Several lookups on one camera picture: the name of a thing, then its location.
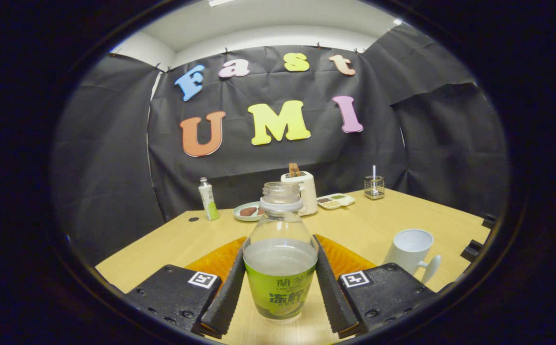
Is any clear juice bottle green label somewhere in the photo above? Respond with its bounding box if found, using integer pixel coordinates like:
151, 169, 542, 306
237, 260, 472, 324
243, 182, 319, 322

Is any small white green bottle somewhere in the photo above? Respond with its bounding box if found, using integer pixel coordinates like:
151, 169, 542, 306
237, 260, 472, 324
198, 177, 220, 221

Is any white divided tray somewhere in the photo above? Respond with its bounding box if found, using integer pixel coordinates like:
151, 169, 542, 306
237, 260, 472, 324
317, 193, 356, 210

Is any black chair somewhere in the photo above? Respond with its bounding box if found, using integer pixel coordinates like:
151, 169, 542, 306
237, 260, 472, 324
460, 215, 497, 263

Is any black backdrop cloth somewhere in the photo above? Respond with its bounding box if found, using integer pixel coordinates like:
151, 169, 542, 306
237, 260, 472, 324
50, 24, 511, 269

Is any white toaster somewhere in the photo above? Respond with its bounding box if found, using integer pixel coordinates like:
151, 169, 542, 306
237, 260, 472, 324
281, 171, 318, 216

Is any wooden table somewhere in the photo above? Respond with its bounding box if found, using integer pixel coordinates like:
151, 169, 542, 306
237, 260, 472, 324
95, 188, 491, 345

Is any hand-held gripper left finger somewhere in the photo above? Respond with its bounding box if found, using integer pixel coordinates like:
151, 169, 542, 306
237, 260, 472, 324
125, 236, 248, 338

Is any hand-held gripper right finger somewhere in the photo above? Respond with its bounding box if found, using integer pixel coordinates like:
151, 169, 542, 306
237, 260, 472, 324
313, 234, 436, 336

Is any pale blue cup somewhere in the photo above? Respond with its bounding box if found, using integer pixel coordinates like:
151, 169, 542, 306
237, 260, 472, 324
383, 229, 442, 284

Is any pale green plate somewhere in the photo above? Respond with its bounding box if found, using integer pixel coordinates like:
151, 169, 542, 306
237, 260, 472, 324
233, 201, 265, 222

